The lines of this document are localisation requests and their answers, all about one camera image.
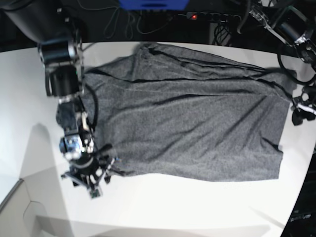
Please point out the black power strip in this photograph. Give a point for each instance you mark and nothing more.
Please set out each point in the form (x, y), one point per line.
(213, 17)

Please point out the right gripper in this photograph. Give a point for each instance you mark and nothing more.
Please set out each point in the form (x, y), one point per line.
(93, 168)

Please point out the white table partition panel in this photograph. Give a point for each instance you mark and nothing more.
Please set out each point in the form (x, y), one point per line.
(22, 217)

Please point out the blue box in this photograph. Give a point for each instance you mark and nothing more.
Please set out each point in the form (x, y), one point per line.
(153, 4)

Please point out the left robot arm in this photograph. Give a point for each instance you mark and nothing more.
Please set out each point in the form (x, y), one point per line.
(294, 30)

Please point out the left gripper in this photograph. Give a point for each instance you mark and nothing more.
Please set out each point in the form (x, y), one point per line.
(304, 106)

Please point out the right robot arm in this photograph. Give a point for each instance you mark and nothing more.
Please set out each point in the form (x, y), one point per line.
(60, 49)

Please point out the grey t-shirt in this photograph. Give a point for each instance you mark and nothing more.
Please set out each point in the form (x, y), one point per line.
(176, 111)

